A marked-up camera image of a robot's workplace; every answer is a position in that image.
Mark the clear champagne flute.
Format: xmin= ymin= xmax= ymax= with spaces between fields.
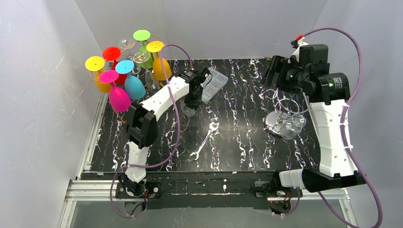
xmin=133 ymin=50 xmax=160 ymax=94

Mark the orange glass yellow base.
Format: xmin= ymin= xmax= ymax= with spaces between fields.
xmin=146 ymin=41 xmax=172 ymax=81

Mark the clear stemless glass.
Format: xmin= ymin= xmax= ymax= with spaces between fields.
xmin=279 ymin=114 xmax=307 ymax=140

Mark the blue wine glass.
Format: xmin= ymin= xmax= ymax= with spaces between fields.
xmin=115 ymin=60 xmax=146 ymax=100

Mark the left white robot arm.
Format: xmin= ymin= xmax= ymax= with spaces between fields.
xmin=118 ymin=66 xmax=211 ymax=198

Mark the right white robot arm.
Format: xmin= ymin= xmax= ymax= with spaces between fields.
xmin=253 ymin=40 xmax=366 ymax=193

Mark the clear tumbler glass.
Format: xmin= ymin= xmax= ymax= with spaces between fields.
xmin=180 ymin=101 xmax=196 ymax=118

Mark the green wine glass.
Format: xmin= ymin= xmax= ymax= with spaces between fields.
xmin=133 ymin=29 xmax=154 ymax=69

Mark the clear wine glass rear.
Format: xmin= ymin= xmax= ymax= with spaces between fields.
xmin=118 ymin=38 xmax=135 ymax=60

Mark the pink wine glass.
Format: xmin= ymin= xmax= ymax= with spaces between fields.
xmin=99 ymin=70 xmax=131 ymax=112

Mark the red wine glass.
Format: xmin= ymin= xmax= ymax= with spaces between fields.
xmin=103 ymin=46 xmax=127 ymax=85

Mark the clear plastic screw box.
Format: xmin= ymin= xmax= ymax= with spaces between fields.
xmin=201 ymin=67 xmax=228 ymax=103

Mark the silver combination wrench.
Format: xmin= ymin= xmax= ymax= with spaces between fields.
xmin=190 ymin=123 xmax=219 ymax=161

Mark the orange glass yellow foot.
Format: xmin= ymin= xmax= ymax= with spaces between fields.
xmin=85 ymin=56 xmax=112 ymax=93

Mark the silver wire glass rack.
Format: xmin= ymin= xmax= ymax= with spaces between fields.
xmin=263 ymin=89 xmax=311 ymax=137

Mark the gold wire glass rack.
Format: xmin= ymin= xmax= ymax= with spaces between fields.
xmin=85 ymin=29 xmax=172 ymax=114

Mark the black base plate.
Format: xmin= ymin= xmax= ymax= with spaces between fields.
xmin=113 ymin=171 xmax=303 ymax=211

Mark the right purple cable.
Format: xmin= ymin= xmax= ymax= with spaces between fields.
xmin=283 ymin=28 xmax=384 ymax=228

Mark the purple cable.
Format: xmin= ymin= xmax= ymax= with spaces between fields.
xmin=109 ymin=44 xmax=194 ymax=219
xmin=283 ymin=28 xmax=384 ymax=228

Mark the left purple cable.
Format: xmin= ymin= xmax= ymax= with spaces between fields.
xmin=109 ymin=44 xmax=194 ymax=219

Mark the aluminium frame rail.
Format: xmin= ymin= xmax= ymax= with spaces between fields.
xmin=62 ymin=86 xmax=345 ymax=228

